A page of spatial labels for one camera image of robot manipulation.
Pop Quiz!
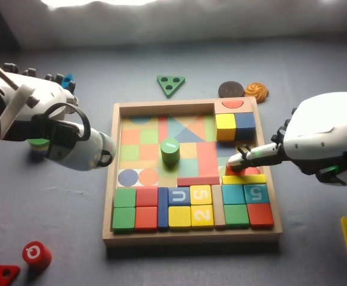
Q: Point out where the blue wooden cube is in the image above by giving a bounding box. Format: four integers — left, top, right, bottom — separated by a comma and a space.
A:
235, 112, 257, 141

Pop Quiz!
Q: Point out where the blue long wooden bar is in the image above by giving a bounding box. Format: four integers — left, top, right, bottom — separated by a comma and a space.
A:
157, 186, 169, 232

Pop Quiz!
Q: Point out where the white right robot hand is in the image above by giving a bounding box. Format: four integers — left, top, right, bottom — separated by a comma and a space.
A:
227, 92, 347, 187

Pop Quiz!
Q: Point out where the white cloth backdrop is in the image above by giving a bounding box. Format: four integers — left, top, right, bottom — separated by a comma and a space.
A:
0, 0, 347, 50

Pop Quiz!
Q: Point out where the orange swirl toy cookie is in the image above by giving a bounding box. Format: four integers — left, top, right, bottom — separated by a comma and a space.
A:
244, 82, 270, 104

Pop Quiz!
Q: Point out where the red long wooden bar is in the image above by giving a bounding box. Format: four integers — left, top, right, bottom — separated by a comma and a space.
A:
176, 175, 220, 188

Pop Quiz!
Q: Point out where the red cylinder with letter Q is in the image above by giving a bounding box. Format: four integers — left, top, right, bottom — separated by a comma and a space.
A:
21, 241, 52, 271

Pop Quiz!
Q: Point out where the green triangle with three holes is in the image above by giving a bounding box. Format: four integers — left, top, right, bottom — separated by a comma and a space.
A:
156, 75, 185, 98

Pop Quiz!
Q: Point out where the wooden puzzle tray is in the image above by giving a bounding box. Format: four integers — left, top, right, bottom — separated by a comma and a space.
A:
101, 97, 283, 247

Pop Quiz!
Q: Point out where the natural wood long bar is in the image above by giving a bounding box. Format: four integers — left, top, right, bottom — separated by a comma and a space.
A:
211, 184, 225, 229

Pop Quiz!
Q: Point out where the grey table cloth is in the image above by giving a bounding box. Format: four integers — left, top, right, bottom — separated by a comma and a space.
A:
0, 38, 347, 286

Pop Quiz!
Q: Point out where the yellow long wooden bar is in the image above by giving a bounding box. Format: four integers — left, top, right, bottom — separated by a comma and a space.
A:
221, 174, 267, 185

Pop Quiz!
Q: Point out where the blue triangle with three holes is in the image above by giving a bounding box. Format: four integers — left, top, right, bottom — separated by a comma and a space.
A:
62, 73, 75, 89

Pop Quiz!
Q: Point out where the green cylinder with white dash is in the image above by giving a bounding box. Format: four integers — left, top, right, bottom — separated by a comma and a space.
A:
160, 137, 180, 166

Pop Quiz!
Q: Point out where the yellow wooden cube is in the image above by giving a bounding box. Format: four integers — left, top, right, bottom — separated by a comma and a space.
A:
215, 113, 237, 141

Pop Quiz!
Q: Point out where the red cylinder with white cross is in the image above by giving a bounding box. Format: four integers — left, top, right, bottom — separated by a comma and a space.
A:
225, 160, 247, 177

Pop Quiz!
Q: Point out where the red triangle with three holes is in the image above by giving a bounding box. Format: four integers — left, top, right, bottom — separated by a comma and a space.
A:
0, 264, 21, 286

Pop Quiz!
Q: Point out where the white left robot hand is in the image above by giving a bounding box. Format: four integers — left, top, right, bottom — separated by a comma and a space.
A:
0, 61, 117, 172

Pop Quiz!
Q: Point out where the round chocolate toy cookie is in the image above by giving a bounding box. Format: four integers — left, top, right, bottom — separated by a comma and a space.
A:
218, 80, 245, 98

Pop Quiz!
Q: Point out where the stack of coloured rings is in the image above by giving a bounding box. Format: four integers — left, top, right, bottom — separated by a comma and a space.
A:
29, 137, 51, 160

